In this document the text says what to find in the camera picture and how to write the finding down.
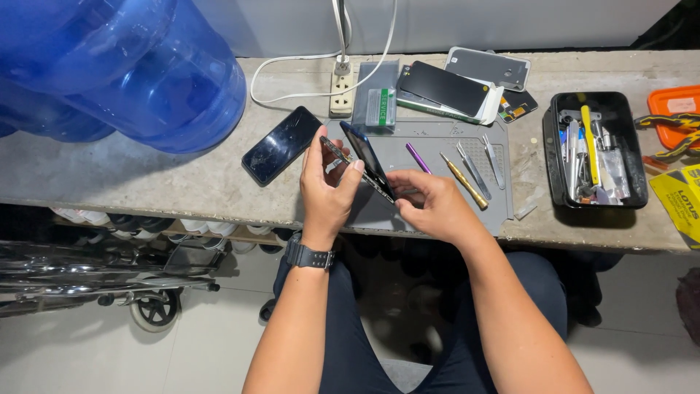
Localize person's left hand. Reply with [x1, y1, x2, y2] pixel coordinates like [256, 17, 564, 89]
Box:
[299, 125, 366, 250]

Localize person's right hand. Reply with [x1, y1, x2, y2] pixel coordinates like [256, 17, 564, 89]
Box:
[385, 169, 489, 248]

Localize thin phone display panel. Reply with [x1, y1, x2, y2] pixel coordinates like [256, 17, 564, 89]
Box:
[320, 135, 356, 166]

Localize long steel tweezers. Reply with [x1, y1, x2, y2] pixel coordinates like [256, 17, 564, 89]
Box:
[456, 140, 492, 201]

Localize purple pry tool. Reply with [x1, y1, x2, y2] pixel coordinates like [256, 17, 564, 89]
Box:
[405, 142, 433, 176]

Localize black wristwatch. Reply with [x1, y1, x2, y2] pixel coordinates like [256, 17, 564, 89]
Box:
[284, 232, 336, 270]

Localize cracked black smartphone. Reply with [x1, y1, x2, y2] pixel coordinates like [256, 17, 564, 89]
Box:
[241, 105, 324, 188]

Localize grey silicone repair mat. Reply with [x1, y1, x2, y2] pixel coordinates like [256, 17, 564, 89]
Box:
[323, 117, 514, 236]

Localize short steel tweezers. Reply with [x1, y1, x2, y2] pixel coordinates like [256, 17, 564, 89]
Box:
[482, 134, 506, 191]

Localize white power strip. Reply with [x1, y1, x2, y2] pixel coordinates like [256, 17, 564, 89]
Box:
[328, 55, 355, 119]

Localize white and green box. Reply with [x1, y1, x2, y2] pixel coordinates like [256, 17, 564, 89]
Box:
[395, 65, 505, 126]

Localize black replacement phone screen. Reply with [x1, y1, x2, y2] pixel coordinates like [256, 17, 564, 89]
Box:
[396, 60, 491, 118]

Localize grey bag with green label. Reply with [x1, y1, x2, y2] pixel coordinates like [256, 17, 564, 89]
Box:
[351, 59, 400, 130]

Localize black panel with orange parts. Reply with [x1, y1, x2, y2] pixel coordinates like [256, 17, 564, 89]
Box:
[497, 89, 540, 124]

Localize person's dark trousers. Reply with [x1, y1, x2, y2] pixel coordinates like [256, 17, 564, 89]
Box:
[272, 251, 570, 394]

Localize grey phone back cover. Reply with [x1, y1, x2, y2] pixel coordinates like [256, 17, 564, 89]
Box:
[443, 46, 533, 93]

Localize yellow plastic pry tool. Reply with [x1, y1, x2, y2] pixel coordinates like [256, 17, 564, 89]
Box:
[580, 104, 601, 186]

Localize heap of small repair tools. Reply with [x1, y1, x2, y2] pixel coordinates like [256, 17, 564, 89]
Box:
[558, 108, 632, 205]

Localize row of shoes on rack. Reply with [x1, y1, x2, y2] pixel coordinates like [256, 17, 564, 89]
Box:
[49, 206, 297, 256]

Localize black plastic tool tray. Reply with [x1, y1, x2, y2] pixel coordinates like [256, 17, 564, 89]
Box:
[542, 91, 650, 210]

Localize large blue water jug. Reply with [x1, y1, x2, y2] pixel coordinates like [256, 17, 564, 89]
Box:
[0, 0, 248, 155]
[0, 77, 117, 144]

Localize folded metal wheeled cart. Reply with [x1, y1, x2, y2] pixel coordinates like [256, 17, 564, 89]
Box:
[0, 240, 228, 334]

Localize yellow printed packet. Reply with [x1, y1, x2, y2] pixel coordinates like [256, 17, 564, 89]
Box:
[649, 163, 700, 252]

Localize orange plastic tray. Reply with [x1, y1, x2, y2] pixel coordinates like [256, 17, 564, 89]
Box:
[647, 84, 700, 152]

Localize dark bag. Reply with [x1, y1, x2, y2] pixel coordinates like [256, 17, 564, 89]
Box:
[675, 266, 700, 347]

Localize gold handled screwdriver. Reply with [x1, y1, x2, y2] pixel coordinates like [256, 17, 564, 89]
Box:
[440, 151, 490, 211]

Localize white plug with cable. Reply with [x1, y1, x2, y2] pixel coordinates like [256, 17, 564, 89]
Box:
[332, 0, 352, 76]

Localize white power cable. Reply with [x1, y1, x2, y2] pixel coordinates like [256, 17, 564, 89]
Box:
[250, 0, 398, 105]

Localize yellow and black strap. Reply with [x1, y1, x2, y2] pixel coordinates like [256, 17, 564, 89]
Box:
[634, 113, 700, 163]

